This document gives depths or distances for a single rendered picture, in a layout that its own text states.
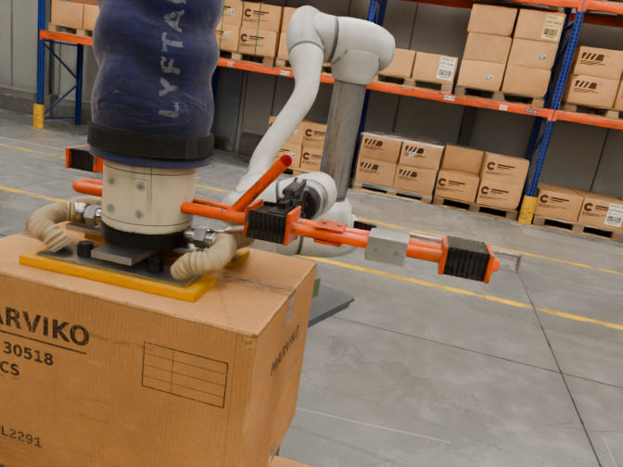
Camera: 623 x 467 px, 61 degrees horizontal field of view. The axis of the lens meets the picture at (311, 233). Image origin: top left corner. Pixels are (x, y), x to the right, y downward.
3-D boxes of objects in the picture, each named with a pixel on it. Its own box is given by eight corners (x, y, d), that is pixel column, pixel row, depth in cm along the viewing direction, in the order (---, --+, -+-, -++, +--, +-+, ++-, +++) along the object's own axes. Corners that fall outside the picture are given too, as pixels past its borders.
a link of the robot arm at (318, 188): (324, 220, 124) (320, 226, 118) (286, 213, 125) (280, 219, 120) (331, 183, 121) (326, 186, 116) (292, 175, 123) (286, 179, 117)
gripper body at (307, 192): (323, 187, 116) (314, 194, 107) (316, 224, 118) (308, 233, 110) (289, 181, 117) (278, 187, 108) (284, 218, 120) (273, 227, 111)
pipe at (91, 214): (25, 243, 96) (25, 212, 95) (105, 215, 120) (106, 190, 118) (200, 281, 91) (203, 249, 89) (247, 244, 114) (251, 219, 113)
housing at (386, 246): (363, 259, 93) (367, 235, 92) (367, 249, 99) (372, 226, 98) (403, 268, 92) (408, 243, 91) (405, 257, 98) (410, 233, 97)
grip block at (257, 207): (240, 238, 95) (244, 207, 94) (257, 226, 105) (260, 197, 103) (286, 247, 94) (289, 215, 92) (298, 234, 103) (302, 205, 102)
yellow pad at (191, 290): (18, 265, 95) (17, 238, 94) (55, 250, 105) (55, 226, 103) (194, 305, 90) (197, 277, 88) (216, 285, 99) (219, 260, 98)
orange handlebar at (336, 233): (17, 185, 105) (17, 167, 104) (106, 167, 133) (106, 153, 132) (500, 280, 89) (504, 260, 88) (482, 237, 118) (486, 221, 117)
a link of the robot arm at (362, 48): (289, 245, 189) (348, 248, 194) (297, 263, 175) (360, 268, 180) (324, 14, 163) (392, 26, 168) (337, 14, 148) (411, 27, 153)
